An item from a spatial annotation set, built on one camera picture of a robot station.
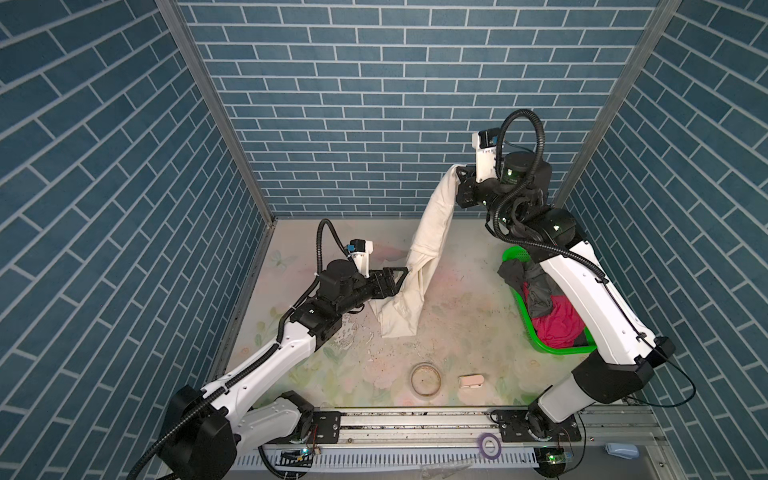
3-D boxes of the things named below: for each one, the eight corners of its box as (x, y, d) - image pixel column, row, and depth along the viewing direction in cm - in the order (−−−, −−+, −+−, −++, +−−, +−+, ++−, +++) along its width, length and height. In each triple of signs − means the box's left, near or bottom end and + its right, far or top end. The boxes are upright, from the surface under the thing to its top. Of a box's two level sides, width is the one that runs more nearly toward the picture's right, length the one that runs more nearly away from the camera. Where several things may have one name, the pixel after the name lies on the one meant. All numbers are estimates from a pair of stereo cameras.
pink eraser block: (459, 388, 82) (461, 385, 79) (458, 378, 84) (460, 374, 81) (482, 388, 82) (485, 385, 80) (480, 378, 84) (483, 374, 81)
